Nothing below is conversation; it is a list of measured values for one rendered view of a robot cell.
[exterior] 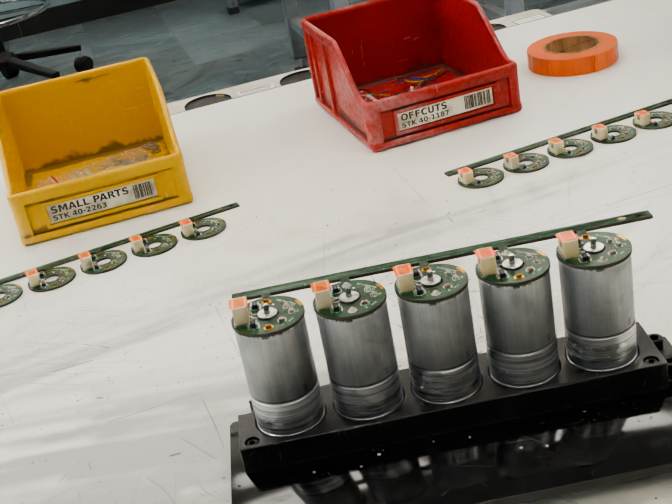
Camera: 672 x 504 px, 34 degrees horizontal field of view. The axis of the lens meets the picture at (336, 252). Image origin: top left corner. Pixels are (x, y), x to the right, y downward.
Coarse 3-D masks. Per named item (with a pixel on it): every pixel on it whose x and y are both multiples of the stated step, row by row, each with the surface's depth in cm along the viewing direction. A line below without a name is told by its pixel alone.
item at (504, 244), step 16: (576, 224) 39; (592, 224) 38; (608, 224) 38; (512, 240) 38; (528, 240) 38; (432, 256) 38; (448, 256) 38; (464, 256) 38; (352, 272) 38; (368, 272) 38; (384, 272) 38; (272, 288) 38; (288, 288) 38; (304, 288) 38
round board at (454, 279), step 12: (432, 264) 38; (444, 264) 38; (420, 276) 37; (444, 276) 37; (456, 276) 37; (396, 288) 37; (420, 288) 36; (432, 288) 36; (444, 288) 36; (456, 288) 36; (408, 300) 36; (420, 300) 36; (432, 300) 36
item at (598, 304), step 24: (624, 264) 36; (576, 288) 37; (600, 288) 36; (624, 288) 37; (576, 312) 37; (600, 312) 37; (624, 312) 37; (576, 336) 38; (600, 336) 37; (624, 336) 37; (576, 360) 38; (600, 360) 38; (624, 360) 38
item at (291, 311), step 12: (276, 300) 38; (288, 300) 37; (252, 312) 37; (288, 312) 37; (300, 312) 36; (252, 324) 36; (264, 324) 36; (276, 324) 36; (288, 324) 36; (252, 336) 36; (264, 336) 36
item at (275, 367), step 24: (240, 336) 36; (288, 336) 36; (264, 360) 36; (288, 360) 36; (312, 360) 37; (264, 384) 37; (288, 384) 37; (312, 384) 37; (264, 408) 37; (288, 408) 37; (312, 408) 38; (264, 432) 38; (288, 432) 37
